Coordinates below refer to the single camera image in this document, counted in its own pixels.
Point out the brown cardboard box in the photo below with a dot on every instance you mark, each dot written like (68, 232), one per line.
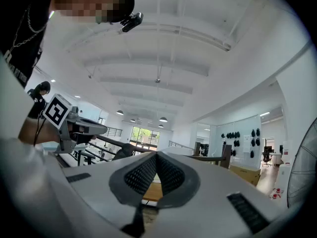
(245, 173)

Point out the person's left forearm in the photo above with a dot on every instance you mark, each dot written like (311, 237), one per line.
(47, 133)

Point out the black office chair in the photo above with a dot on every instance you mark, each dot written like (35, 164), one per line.
(125, 151)

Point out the group of black wall bags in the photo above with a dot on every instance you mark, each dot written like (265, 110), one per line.
(234, 135)

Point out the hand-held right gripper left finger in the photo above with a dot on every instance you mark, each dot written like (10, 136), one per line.
(138, 180)

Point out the person's black printed t-shirt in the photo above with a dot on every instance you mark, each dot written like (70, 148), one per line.
(17, 21)

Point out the glass entrance door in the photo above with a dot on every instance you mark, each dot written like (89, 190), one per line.
(144, 137)

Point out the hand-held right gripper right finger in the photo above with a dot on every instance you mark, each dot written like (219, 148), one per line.
(175, 180)

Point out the black head-worn camera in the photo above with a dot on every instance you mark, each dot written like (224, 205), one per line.
(132, 21)

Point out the person's head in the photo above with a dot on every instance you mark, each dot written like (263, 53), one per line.
(86, 1)

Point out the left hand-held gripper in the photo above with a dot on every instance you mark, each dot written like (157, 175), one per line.
(57, 111)

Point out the white paper poster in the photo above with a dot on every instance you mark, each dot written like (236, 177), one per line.
(247, 144)

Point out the black standing fan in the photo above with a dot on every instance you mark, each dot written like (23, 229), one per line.
(303, 167)

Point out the pack of water bottles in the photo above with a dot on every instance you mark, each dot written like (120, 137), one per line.
(277, 193)

